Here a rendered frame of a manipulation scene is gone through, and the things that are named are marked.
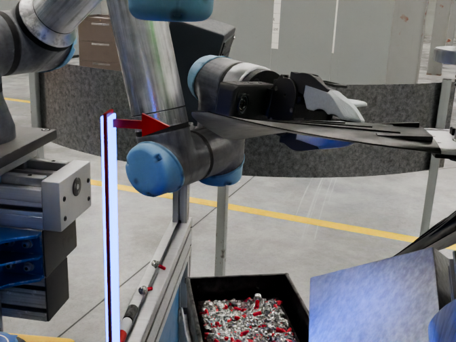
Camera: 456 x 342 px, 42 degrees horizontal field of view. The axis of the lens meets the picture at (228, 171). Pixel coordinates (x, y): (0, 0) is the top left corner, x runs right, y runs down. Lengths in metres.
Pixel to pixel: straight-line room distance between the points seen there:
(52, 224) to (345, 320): 0.59
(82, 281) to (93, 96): 0.84
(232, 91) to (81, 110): 2.14
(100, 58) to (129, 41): 6.72
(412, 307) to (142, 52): 0.45
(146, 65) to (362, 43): 5.96
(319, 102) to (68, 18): 0.55
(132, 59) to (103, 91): 1.89
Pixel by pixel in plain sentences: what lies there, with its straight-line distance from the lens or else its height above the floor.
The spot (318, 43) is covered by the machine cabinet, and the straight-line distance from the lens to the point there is 6.79.
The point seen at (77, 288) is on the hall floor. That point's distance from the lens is 2.78.
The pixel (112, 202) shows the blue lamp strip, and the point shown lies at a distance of 0.63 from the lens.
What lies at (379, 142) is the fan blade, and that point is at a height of 1.19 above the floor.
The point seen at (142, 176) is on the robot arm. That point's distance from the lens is 0.79.
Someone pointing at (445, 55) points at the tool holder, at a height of 1.27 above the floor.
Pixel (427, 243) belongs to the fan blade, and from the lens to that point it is 0.72.
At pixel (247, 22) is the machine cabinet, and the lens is 7.02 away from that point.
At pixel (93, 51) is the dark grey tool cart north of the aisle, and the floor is 0.48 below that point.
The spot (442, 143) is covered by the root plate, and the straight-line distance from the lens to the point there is 0.60.
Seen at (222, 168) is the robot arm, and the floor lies 1.06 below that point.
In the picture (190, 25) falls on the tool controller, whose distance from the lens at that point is 1.17.
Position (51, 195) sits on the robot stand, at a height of 0.97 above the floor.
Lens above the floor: 1.32
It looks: 17 degrees down
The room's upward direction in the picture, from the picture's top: 2 degrees clockwise
